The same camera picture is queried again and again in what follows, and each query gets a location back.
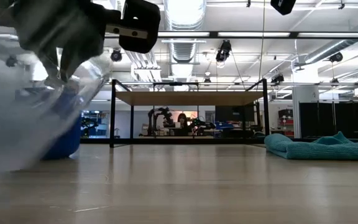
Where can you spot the blue plastic mug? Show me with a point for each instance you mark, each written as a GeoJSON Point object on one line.
{"type": "Point", "coordinates": [67, 137]}

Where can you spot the person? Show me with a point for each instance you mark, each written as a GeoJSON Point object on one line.
{"type": "Point", "coordinates": [182, 119]}

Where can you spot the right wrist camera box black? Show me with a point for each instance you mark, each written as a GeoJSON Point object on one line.
{"type": "Point", "coordinates": [283, 7]}

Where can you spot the white pillar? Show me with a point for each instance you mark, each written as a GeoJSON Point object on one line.
{"type": "Point", "coordinates": [304, 105]}

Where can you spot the black partition panels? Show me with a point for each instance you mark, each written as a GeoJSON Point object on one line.
{"type": "Point", "coordinates": [337, 119]}

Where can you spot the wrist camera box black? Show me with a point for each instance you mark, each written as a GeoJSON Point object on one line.
{"type": "Point", "coordinates": [283, 7]}
{"type": "Point", "coordinates": [141, 18]}

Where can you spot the black overhead light bar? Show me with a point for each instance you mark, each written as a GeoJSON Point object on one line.
{"type": "Point", "coordinates": [253, 34]}

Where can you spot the black ceiling spotlight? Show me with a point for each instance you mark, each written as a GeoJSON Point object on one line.
{"type": "Point", "coordinates": [116, 55]}
{"type": "Point", "coordinates": [336, 57]}
{"type": "Point", "coordinates": [278, 78]}
{"type": "Point", "coordinates": [223, 51]}
{"type": "Point", "coordinates": [11, 61]}

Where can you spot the clear glass cup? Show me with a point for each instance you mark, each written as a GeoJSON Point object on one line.
{"type": "Point", "coordinates": [14, 124]}

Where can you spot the black-framed wooden-top shelf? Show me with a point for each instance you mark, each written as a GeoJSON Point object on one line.
{"type": "Point", "coordinates": [188, 98]}

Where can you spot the teal knitted towel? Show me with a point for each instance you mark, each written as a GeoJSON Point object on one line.
{"type": "Point", "coordinates": [319, 149]}

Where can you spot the black table edge rail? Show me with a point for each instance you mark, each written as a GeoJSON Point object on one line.
{"type": "Point", "coordinates": [182, 141]}

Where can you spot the black background robot arm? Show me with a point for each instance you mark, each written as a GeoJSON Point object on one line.
{"type": "Point", "coordinates": [202, 124]}
{"type": "Point", "coordinates": [89, 124]}
{"type": "Point", "coordinates": [158, 119]}

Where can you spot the black monitor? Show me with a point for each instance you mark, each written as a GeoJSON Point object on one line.
{"type": "Point", "coordinates": [235, 113]}

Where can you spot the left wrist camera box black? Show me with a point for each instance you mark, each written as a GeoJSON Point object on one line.
{"type": "Point", "coordinates": [141, 18]}

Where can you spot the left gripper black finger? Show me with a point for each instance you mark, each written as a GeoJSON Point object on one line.
{"type": "Point", "coordinates": [51, 65]}
{"type": "Point", "coordinates": [70, 68]}

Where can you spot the red storage rack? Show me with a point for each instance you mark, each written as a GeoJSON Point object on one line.
{"type": "Point", "coordinates": [286, 123]}

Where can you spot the silver ventilation duct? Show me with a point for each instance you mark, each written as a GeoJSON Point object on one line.
{"type": "Point", "coordinates": [183, 18]}

